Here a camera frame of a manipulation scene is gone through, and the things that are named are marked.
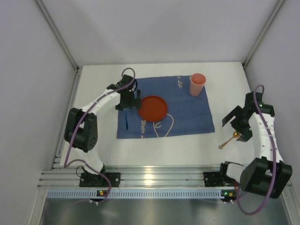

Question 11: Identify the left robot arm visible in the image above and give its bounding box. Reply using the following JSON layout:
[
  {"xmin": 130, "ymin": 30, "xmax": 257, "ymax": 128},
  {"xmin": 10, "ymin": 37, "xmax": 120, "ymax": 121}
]
[{"xmin": 63, "ymin": 74, "xmax": 141, "ymax": 174}]

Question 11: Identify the blue handled utensil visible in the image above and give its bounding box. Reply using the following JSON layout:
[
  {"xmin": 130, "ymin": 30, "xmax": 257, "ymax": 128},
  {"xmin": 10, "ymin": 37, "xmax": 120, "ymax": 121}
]
[{"xmin": 125, "ymin": 110, "xmax": 128, "ymax": 130}]

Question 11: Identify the perforated cable duct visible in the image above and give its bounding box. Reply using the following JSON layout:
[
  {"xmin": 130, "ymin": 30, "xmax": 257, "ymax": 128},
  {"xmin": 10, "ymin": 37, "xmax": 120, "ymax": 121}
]
[{"xmin": 47, "ymin": 189, "xmax": 235, "ymax": 199}]

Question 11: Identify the gold spoon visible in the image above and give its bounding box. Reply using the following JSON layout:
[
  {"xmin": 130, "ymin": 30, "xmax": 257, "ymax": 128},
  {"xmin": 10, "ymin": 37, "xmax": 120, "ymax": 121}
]
[{"xmin": 218, "ymin": 131, "xmax": 240, "ymax": 150}]

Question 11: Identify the red plate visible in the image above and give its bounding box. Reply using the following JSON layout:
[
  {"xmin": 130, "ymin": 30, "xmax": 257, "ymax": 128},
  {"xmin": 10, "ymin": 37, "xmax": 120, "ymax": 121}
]
[{"xmin": 138, "ymin": 96, "xmax": 168, "ymax": 122}]

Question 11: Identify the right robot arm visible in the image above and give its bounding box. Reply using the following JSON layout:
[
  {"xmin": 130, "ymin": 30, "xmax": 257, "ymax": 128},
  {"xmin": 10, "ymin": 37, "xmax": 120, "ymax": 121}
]
[{"xmin": 220, "ymin": 92, "xmax": 293, "ymax": 199}]

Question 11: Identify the frame post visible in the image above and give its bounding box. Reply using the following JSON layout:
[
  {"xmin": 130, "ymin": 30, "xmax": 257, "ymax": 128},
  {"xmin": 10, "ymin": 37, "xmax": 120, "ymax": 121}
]
[
  {"xmin": 34, "ymin": 0, "xmax": 79, "ymax": 71},
  {"xmin": 242, "ymin": 0, "xmax": 286, "ymax": 69}
]

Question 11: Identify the left frame post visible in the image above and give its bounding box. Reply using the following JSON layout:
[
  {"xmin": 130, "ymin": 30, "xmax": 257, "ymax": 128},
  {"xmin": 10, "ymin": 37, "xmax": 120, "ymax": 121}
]
[{"xmin": 34, "ymin": 0, "xmax": 79, "ymax": 71}]

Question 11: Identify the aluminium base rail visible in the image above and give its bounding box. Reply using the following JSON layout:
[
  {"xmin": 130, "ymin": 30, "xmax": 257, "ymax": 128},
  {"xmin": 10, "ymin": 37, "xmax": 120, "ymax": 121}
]
[{"xmin": 37, "ymin": 165, "xmax": 219, "ymax": 189}]

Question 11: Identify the pink plastic cup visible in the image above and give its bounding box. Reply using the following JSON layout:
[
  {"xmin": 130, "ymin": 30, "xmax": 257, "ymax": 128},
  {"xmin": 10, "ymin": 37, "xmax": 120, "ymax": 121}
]
[{"xmin": 190, "ymin": 73, "xmax": 206, "ymax": 97}]

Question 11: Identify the right frame post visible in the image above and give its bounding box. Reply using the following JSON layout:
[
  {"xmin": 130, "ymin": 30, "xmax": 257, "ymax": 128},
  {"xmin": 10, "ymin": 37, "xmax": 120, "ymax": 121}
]
[{"xmin": 242, "ymin": 0, "xmax": 286, "ymax": 69}]

